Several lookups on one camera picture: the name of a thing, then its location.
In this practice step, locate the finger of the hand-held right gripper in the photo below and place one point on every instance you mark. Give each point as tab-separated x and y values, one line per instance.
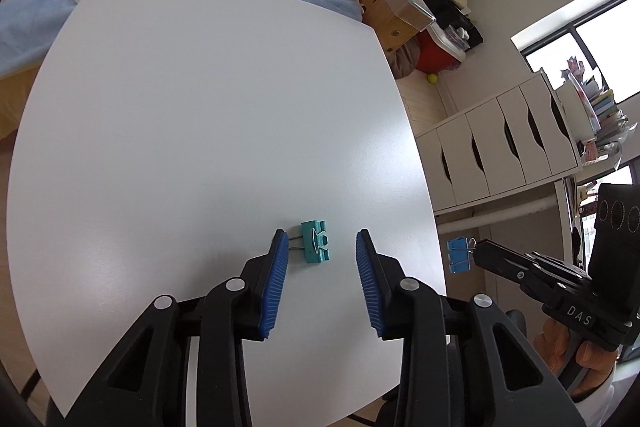
510	267

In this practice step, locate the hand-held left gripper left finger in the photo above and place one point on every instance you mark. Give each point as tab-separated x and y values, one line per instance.
275	284

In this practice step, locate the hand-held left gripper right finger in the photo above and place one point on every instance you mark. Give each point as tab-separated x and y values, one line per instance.
370	287

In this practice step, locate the teal binder clip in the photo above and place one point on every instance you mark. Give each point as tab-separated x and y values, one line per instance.
315	252

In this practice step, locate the blue binder clip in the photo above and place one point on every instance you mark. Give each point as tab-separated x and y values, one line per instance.
457	258

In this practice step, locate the person's right forearm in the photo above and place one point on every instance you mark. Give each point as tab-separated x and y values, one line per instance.
617	399

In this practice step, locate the person's right hand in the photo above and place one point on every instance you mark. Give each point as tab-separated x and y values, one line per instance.
550	344

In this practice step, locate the white drawer cabinet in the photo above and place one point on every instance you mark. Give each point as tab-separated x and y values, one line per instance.
500	147

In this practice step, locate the stack of books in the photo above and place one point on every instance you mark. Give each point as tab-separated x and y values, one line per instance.
597	117

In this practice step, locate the yellow ball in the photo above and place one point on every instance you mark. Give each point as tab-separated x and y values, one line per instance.
432	79

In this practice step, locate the red storage box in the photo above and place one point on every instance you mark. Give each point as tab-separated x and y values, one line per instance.
437	57

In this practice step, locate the window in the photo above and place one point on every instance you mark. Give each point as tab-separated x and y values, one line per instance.
595	42

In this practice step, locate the brown bag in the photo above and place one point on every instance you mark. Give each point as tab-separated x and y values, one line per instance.
405	62

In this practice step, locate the black bag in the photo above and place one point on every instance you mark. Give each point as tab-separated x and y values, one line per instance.
452	22

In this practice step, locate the clear plastic box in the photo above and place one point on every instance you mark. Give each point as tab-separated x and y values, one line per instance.
407	7

